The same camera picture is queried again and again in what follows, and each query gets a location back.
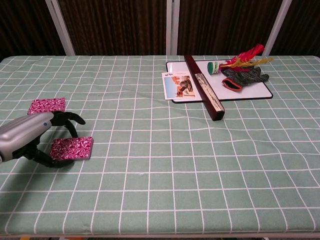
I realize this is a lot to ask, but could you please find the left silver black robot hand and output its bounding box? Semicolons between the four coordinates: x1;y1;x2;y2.
0;111;87;169

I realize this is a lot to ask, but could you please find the red pink patterned box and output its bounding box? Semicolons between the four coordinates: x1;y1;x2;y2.
26;97;67;116
48;136;95;161

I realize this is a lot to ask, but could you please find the green checked tablecloth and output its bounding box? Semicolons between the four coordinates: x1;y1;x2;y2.
0;55;320;236

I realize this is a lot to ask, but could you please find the picture postcard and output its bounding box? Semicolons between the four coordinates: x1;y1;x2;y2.
161;72;197;101

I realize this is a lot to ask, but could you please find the dark wooden long box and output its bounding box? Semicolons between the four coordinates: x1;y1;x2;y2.
183;54;226;122

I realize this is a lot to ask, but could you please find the feather shuttlecock with green base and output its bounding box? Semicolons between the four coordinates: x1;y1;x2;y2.
207;44;275;76

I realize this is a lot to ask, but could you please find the white board with black rim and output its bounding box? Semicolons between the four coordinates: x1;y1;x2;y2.
165;59;274;104

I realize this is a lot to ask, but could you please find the grey knitted glove orange cuff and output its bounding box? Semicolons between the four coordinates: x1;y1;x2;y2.
221;66;270;92

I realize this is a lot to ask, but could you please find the white slanted frame post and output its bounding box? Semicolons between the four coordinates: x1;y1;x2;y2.
44;0;77;57
263;0;294;57

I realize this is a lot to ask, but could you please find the white upright frame post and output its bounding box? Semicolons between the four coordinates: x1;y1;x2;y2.
165;0;181;56

